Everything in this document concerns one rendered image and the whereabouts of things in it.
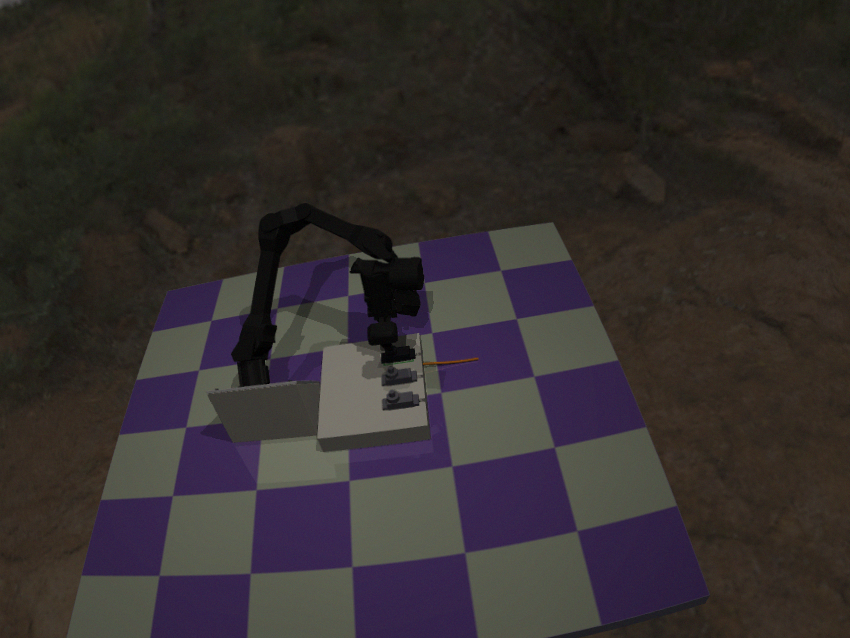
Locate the black micro servo with orange cable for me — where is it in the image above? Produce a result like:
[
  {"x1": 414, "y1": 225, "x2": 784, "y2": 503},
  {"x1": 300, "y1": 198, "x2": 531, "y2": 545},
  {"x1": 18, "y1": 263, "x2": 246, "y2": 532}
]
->
[{"x1": 381, "y1": 344, "x2": 479, "y2": 365}]

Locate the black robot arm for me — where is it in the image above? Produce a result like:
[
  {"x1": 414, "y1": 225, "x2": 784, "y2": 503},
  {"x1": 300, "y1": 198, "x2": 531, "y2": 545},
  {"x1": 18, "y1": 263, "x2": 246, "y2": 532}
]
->
[{"x1": 231, "y1": 203, "x2": 424, "y2": 388}]

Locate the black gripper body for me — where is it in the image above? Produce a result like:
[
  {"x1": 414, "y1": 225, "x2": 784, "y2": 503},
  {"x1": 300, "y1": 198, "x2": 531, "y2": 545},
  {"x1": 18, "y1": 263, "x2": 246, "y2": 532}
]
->
[{"x1": 364, "y1": 284, "x2": 398, "y2": 346}]

